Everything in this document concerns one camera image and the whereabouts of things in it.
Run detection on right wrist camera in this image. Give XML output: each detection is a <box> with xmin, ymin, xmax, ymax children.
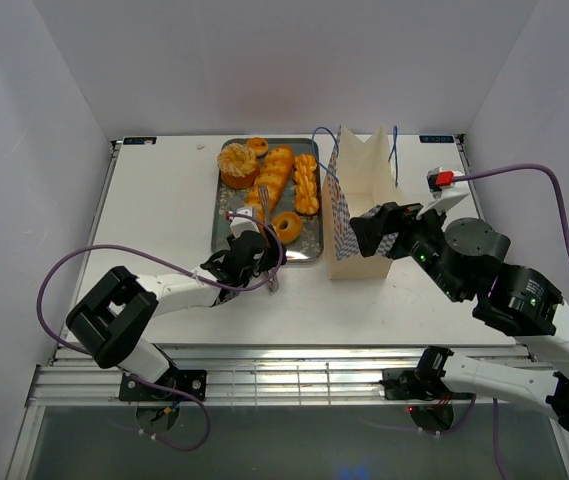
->
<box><xmin>417</xmin><ymin>167</ymin><xmax>470</xmax><ymax>219</ymax></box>

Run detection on metal baking tray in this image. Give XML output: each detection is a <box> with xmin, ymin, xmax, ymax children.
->
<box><xmin>211</xmin><ymin>137</ymin><xmax>325</xmax><ymax>265</ymax></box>

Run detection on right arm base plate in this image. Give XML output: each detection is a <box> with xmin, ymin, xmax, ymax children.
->
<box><xmin>378</xmin><ymin>368</ymin><xmax>437</xmax><ymax>401</ymax></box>

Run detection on logo sticker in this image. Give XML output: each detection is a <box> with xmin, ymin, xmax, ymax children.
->
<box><xmin>419</xmin><ymin>135</ymin><xmax>455</xmax><ymax>144</ymax></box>
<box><xmin>122</xmin><ymin>137</ymin><xmax>157</xmax><ymax>145</ymax></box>

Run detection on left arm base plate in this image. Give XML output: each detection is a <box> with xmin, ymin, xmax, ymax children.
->
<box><xmin>117</xmin><ymin>369</ymin><xmax>208</xmax><ymax>402</ymax></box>

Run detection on aluminium frame rail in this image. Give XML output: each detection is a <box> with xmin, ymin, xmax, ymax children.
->
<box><xmin>26</xmin><ymin>344</ymin><xmax>565</xmax><ymax>407</ymax></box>

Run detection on twisted orange pastry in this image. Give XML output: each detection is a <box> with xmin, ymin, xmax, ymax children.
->
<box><xmin>293</xmin><ymin>154</ymin><xmax>320</xmax><ymax>216</ymax></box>

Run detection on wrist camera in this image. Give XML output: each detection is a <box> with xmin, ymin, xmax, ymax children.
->
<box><xmin>417</xmin><ymin>167</ymin><xmax>470</xmax><ymax>219</ymax></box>
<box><xmin>227</xmin><ymin>206</ymin><xmax>260</xmax><ymax>245</ymax></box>

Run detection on purple cable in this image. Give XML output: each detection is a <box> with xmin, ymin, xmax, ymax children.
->
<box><xmin>363</xmin><ymin>163</ymin><xmax>569</xmax><ymax>480</ymax></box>
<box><xmin>36</xmin><ymin>209</ymin><xmax>288</xmax><ymax>451</ymax></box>

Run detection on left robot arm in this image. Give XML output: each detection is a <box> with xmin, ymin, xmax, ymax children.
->
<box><xmin>66</xmin><ymin>230</ymin><xmax>286</xmax><ymax>400</ymax></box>

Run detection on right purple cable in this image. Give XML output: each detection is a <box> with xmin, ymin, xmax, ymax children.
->
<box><xmin>363</xmin><ymin>163</ymin><xmax>569</xmax><ymax>480</ymax></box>

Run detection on sugared round cake bread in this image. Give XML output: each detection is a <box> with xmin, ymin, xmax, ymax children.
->
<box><xmin>217</xmin><ymin>143</ymin><xmax>260</xmax><ymax>190</ymax></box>

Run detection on small round bun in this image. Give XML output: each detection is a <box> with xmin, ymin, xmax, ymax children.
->
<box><xmin>245</xmin><ymin>137</ymin><xmax>269</xmax><ymax>158</ymax></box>

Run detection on ring donut bread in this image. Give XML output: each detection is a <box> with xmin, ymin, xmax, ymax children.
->
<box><xmin>272</xmin><ymin>211</ymin><xmax>302</xmax><ymax>245</ymax></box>

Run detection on blue checkered paper bag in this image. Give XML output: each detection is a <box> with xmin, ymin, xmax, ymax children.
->
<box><xmin>321</xmin><ymin>126</ymin><xmax>406</xmax><ymax>280</ymax></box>

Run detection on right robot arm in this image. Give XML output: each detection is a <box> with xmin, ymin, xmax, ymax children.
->
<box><xmin>350</xmin><ymin>202</ymin><xmax>569</xmax><ymax>432</ymax></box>

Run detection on right logo sticker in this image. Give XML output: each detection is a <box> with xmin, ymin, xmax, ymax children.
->
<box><xmin>419</xmin><ymin>135</ymin><xmax>455</xmax><ymax>144</ymax></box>

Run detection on long baguette bread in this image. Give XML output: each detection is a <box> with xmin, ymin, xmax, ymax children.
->
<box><xmin>244</xmin><ymin>146</ymin><xmax>295</xmax><ymax>212</ymax></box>

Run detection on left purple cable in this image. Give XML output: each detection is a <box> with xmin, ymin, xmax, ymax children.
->
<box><xmin>36</xmin><ymin>209</ymin><xmax>288</xmax><ymax>451</ymax></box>

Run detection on left logo sticker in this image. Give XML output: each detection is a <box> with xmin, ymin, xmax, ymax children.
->
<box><xmin>122</xmin><ymin>137</ymin><xmax>157</xmax><ymax>145</ymax></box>

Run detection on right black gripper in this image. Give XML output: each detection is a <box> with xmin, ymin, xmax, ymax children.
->
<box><xmin>348</xmin><ymin>196</ymin><xmax>466</xmax><ymax>303</ymax></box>

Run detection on metal tongs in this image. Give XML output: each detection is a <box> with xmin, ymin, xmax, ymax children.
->
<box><xmin>257</xmin><ymin>184</ymin><xmax>281</xmax><ymax>294</ymax></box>

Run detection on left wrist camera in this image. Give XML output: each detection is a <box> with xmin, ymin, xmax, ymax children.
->
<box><xmin>227</xmin><ymin>206</ymin><xmax>260</xmax><ymax>245</ymax></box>

